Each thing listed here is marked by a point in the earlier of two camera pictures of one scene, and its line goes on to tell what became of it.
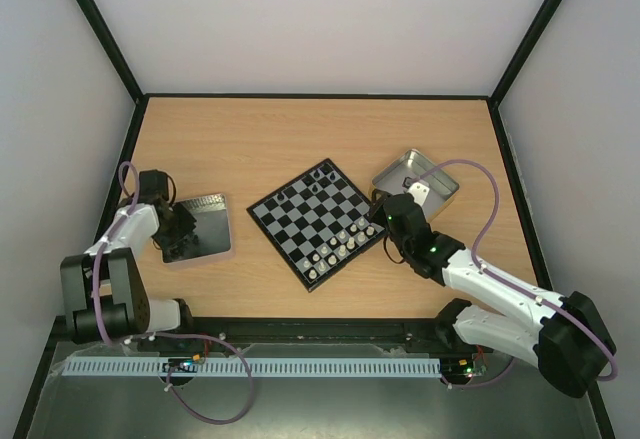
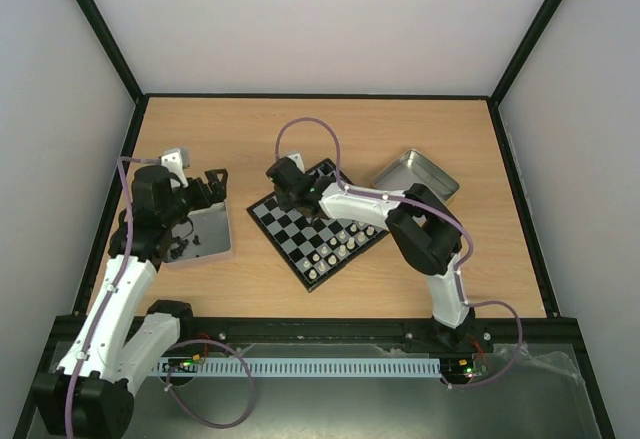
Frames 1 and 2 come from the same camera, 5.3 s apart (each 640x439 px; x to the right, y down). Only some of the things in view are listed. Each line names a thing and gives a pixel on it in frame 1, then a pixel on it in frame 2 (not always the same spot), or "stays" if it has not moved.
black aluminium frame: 411,333 stays
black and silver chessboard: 318,222 stays
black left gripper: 189,224 to 220,191
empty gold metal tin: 442,186 stays
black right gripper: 386,207 to 288,195
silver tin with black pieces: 211,229 stays
